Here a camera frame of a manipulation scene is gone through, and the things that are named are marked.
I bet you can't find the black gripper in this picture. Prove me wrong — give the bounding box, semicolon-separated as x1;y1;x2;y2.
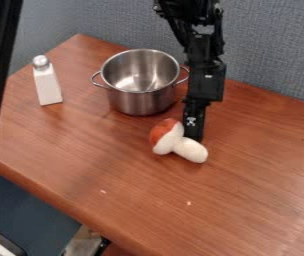
183;60;227;142

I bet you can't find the red and white toy mushroom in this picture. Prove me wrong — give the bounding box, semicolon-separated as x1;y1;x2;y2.
150;118;209;163

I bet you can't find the metal pot with handles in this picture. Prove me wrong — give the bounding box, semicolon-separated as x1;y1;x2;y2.
91;49;190;116

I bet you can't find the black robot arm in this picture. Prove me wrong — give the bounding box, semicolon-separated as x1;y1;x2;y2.
154;0;227;142

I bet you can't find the white salt shaker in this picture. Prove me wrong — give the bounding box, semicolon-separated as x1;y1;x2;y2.
32;55;63;106

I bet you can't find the metal table leg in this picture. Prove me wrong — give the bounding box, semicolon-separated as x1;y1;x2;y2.
62;225;111;256

